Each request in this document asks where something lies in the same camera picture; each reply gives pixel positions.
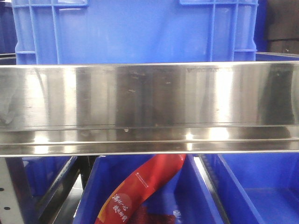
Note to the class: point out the middle blue bin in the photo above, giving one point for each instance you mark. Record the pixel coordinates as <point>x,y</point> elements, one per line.
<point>185,198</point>

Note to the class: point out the blue bin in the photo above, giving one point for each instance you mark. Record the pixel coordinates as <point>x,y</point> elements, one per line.
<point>185,198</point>
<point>42,171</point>
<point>257,188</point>

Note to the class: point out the left blue bin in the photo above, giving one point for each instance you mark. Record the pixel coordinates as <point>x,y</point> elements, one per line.
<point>42,171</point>

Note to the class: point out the right blue bin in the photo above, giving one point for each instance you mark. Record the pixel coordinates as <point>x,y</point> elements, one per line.
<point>257,188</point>

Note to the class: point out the red snack package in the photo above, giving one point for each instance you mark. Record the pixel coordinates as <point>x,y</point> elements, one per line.
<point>135,189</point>

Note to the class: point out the large blue plastic crate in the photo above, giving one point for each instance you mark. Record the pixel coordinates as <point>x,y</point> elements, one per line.
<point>134,31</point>

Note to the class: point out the stainless steel conveyor rail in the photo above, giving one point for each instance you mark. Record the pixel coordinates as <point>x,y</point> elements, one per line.
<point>170,108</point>

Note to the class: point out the white perforated metal bracket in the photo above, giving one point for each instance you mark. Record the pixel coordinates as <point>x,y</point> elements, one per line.
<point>15,197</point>

